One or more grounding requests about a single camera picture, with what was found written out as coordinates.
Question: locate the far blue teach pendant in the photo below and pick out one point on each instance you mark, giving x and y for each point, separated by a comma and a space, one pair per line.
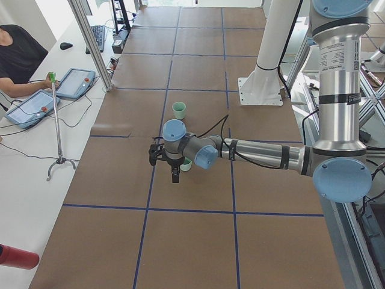
75, 83

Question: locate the green handled reacher stick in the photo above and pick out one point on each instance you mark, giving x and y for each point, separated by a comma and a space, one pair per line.
60, 159

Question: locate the black keyboard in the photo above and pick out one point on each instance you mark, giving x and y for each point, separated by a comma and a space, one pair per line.
99, 35

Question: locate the brown paper table cover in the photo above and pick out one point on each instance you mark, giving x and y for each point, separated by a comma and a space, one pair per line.
124, 224

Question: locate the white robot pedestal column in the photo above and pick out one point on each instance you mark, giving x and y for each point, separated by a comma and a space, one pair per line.
262, 86

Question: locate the aluminium frame post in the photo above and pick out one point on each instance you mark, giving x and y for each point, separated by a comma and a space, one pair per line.
81, 18

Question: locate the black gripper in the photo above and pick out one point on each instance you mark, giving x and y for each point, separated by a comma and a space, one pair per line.
174, 162

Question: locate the blue teach pendant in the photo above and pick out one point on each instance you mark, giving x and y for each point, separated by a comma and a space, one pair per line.
75, 83
31, 110

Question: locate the person in black shirt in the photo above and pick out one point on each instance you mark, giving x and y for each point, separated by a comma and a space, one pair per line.
21, 56

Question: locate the red bottle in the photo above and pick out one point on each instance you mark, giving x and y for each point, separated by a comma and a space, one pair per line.
18, 258

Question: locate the black computer mouse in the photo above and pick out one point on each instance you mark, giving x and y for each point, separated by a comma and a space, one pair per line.
65, 45

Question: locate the near blue teach pendant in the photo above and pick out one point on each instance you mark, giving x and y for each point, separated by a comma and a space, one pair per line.
31, 110

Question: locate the mint green cup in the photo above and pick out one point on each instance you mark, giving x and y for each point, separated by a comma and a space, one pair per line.
179, 110
186, 165

